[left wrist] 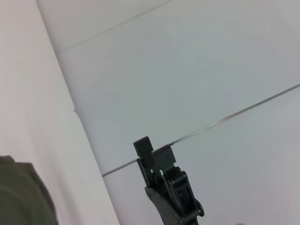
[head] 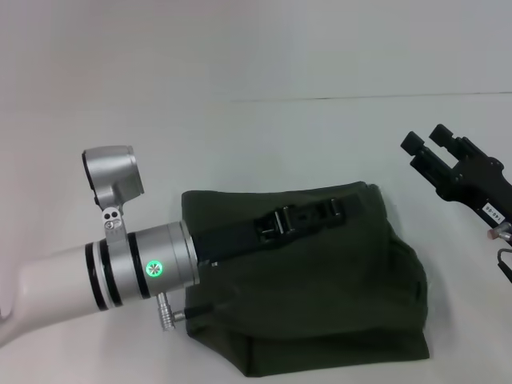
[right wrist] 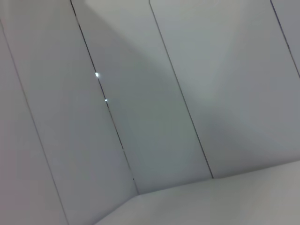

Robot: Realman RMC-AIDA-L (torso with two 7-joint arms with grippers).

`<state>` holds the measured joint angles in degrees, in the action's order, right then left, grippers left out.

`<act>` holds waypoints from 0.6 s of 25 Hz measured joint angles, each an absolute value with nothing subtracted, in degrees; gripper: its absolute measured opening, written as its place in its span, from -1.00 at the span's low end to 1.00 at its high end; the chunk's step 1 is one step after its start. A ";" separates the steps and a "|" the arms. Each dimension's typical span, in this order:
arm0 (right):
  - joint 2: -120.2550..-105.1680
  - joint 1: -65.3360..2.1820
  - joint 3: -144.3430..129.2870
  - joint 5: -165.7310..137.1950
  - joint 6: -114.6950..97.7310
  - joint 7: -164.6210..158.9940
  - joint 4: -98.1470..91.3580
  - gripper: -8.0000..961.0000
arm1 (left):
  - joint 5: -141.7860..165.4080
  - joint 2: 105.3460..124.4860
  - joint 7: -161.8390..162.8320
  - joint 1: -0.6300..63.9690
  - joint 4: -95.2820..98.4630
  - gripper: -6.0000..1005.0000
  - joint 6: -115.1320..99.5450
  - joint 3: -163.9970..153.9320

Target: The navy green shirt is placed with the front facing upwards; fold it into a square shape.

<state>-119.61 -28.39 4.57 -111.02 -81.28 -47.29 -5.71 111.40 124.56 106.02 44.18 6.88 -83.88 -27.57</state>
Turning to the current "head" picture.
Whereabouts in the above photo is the silver cable connector plug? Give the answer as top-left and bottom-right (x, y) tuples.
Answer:
(155, 291), (188, 332)
(486, 222), (512, 242)

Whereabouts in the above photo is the dark red thin cable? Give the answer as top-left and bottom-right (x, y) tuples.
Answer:
(183, 303), (214, 320)

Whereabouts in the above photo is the white number sticker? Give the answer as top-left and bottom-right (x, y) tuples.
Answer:
(482, 202), (505, 224)

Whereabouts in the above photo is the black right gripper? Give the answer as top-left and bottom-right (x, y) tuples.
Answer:
(399, 123), (512, 226)

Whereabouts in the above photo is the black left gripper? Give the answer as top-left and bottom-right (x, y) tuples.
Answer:
(190, 194), (363, 268)

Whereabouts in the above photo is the dark green FREE t-shirt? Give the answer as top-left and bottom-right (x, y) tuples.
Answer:
(180, 181), (431, 379)

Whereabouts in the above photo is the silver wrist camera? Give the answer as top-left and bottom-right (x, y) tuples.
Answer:
(81, 145), (146, 236)

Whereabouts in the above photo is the dark grey thin cable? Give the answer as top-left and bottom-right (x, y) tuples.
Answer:
(495, 246), (512, 286)

